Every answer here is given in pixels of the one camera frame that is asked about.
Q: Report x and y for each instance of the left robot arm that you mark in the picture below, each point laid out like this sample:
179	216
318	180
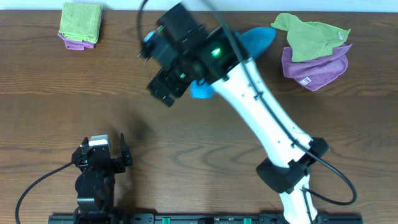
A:
95	185

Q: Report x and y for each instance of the blue cloth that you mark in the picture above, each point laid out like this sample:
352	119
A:
256	41

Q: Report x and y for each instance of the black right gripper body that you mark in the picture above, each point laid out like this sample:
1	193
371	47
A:
176	81

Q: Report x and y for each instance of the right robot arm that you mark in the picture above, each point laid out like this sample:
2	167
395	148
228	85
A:
291	152

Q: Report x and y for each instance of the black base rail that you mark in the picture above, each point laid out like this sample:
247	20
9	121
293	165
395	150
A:
266	218

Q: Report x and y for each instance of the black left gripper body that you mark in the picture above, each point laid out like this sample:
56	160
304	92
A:
101	160

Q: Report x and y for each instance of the crumpled purple cloth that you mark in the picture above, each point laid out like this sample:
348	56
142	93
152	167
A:
315	74

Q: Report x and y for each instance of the folded green cloth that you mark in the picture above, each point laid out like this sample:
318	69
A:
81	10

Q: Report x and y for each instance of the folded purple cloth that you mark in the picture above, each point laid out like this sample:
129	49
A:
74	44

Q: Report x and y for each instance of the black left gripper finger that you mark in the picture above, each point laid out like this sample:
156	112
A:
85	142
125	151

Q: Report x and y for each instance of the crumpled green cloth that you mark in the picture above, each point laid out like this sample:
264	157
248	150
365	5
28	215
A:
310	40

